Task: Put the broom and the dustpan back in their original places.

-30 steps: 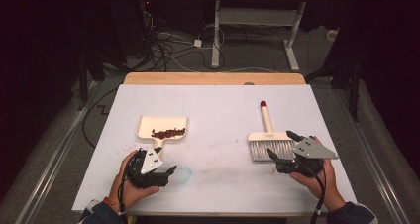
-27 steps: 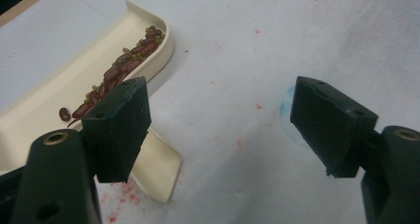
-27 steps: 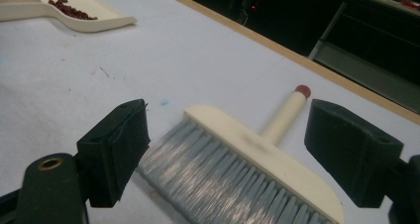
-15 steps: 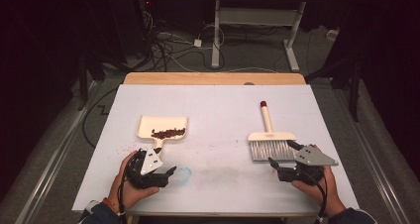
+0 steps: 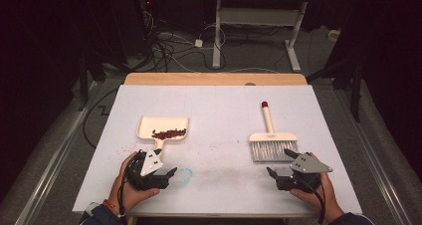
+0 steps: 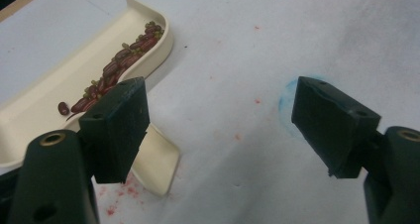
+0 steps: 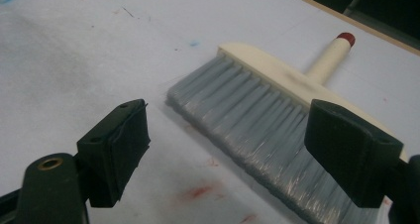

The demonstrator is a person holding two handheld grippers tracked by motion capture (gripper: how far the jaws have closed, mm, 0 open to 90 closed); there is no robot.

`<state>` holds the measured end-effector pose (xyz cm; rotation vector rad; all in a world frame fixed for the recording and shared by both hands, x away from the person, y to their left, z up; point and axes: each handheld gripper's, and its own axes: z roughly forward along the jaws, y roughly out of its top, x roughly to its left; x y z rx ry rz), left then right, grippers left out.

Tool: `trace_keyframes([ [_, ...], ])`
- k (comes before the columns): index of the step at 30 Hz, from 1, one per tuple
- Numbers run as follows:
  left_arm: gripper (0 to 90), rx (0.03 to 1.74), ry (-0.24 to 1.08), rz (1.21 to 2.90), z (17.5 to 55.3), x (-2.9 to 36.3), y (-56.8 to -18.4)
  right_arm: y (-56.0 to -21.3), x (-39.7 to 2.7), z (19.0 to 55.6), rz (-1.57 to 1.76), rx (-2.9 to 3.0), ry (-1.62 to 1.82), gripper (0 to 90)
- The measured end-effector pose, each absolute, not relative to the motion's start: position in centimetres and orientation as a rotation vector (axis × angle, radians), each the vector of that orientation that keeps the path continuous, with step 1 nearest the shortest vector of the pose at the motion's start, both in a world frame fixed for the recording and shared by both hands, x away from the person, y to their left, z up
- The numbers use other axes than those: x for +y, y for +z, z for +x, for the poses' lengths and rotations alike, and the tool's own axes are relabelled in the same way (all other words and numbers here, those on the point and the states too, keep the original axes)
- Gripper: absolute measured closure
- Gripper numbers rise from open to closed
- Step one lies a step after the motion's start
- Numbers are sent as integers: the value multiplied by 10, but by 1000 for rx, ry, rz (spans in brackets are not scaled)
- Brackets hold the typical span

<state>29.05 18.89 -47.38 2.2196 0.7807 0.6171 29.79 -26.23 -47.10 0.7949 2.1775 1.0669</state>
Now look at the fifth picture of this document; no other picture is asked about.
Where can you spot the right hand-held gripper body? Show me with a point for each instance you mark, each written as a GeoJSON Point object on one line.
{"type": "Point", "coordinates": [308, 165]}

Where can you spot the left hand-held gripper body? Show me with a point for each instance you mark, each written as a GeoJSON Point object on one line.
{"type": "Point", "coordinates": [151, 163]}

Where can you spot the brown debris pile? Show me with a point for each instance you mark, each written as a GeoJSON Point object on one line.
{"type": "Point", "coordinates": [166, 134]}

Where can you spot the cream plastic dustpan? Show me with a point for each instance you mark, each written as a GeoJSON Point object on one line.
{"type": "Point", "coordinates": [162, 123]}

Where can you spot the cream brush with red cap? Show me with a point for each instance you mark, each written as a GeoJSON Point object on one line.
{"type": "Point", "coordinates": [268, 122]}

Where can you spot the person's left hand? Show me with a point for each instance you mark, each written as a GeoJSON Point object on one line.
{"type": "Point", "coordinates": [127, 196]}

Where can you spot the person's right hand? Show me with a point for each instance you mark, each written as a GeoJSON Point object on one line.
{"type": "Point", "coordinates": [328, 201]}

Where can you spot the white table cover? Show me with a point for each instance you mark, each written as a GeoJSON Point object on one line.
{"type": "Point", "coordinates": [215, 112]}

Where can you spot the black stand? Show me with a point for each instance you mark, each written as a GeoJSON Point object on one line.
{"type": "Point", "coordinates": [356, 92]}
{"type": "Point", "coordinates": [83, 82]}

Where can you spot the wooden table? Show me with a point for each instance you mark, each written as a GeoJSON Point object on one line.
{"type": "Point", "coordinates": [215, 79]}

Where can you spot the white power adapter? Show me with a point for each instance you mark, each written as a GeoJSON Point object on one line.
{"type": "Point", "coordinates": [198, 43]}

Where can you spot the black computer tower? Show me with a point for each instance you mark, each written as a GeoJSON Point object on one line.
{"type": "Point", "coordinates": [147, 26]}

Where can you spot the metal floor rail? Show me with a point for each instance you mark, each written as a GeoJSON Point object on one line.
{"type": "Point", "coordinates": [375, 158]}
{"type": "Point", "coordinates": [49, 172]}

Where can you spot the white desk frame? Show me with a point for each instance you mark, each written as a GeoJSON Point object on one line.
{"type": "Point", "coordinates": [258, 16]}

